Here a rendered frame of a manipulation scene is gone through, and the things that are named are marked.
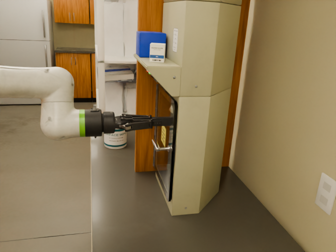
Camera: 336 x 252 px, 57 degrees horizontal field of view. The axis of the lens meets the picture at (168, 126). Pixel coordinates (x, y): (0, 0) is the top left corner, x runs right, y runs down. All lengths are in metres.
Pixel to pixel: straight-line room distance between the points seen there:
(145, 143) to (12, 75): 0.72
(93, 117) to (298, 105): 0.72
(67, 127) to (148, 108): 0.50
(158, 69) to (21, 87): 0.41
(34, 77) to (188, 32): 0.48
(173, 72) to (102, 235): 0.60
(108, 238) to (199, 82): 0.61
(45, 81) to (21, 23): 4.96
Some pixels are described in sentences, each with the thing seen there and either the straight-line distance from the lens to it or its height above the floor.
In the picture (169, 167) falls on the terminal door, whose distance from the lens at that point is 1.16.
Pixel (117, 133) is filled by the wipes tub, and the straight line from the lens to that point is 1.75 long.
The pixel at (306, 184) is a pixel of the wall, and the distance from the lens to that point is 1.21.
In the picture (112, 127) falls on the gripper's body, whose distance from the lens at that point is 1.05.
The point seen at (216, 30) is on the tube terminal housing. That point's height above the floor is 1.63.
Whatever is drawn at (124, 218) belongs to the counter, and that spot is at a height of 0.94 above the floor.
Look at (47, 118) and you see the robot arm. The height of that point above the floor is 1.34.
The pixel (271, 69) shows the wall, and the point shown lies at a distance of 1.36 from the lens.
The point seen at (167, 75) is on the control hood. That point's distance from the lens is 1.02.
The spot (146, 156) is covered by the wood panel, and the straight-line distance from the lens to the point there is 1.51.
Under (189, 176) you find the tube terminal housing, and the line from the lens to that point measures 1.18.
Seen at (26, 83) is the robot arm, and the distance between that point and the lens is 1.00.
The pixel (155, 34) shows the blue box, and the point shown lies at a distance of 1.21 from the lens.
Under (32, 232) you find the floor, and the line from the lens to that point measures 2.81.
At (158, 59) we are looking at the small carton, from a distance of 1.10.
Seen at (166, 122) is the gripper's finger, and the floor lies 1.31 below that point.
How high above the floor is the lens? 1.66
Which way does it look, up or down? 19 degrees down
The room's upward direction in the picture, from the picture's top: 3 degrees clockwise
